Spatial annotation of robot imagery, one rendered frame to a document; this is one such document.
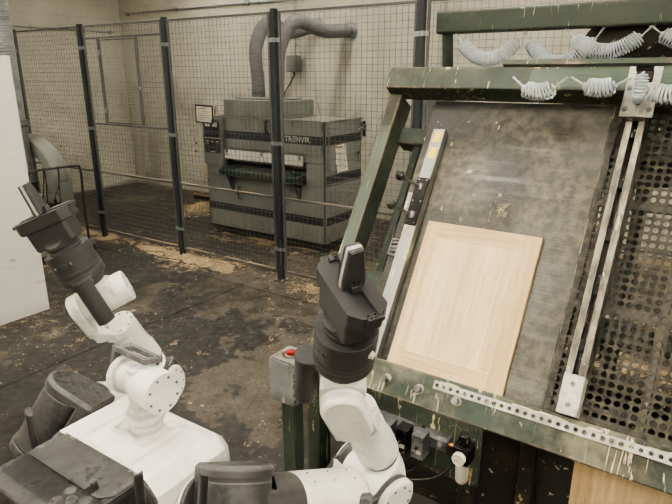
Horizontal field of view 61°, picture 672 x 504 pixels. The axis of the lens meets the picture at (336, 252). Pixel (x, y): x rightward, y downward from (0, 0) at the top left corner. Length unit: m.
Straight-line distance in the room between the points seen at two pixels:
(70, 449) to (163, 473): 0.16
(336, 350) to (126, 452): 0.39
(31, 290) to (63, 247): 4.17
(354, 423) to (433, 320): 1.33
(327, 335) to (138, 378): 0.32
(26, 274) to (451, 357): 3.96
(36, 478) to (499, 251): 1.64
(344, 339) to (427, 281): 1.49
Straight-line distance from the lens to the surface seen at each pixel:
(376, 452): 0.97
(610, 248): 2.03
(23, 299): 5.35
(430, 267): 2.20
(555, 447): 1.96
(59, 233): 1.19
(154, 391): 0.92
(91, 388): 1.17
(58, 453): 1.00
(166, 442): 0.97
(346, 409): 0.82
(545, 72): 2.33
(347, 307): 0.69
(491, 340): 2.07
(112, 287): 1.21
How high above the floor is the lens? 1.91
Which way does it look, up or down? 17 degrees down
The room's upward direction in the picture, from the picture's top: straight up
